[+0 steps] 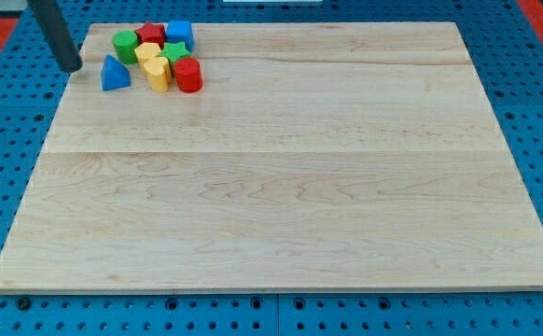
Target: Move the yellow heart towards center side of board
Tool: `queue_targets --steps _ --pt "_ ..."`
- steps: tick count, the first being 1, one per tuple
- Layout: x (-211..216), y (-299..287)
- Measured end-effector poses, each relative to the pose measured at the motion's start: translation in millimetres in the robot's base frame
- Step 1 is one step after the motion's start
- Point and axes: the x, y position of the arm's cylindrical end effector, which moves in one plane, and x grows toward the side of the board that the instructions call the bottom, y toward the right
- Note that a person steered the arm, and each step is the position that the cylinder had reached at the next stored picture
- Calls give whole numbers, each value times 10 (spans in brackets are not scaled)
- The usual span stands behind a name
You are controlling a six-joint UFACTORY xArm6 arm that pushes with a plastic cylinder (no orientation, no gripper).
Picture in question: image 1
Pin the light wooden board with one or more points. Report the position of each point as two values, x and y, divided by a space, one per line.
317 158

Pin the yellow heart block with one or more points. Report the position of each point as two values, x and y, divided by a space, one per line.
158 74

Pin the red cylinder block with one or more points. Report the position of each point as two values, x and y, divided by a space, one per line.
188 75

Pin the green star block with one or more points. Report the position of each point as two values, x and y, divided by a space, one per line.
174 52

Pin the blue cube block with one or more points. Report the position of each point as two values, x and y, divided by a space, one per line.
180 31

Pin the yellow hexagon block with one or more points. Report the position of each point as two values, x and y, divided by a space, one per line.
145 52

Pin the red star block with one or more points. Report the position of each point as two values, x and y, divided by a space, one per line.
151 33

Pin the blue triangle block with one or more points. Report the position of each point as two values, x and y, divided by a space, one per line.
114 75

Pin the green cylinder block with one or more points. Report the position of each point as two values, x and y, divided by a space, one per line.
125 42

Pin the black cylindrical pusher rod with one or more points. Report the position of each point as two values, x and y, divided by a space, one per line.
54 28

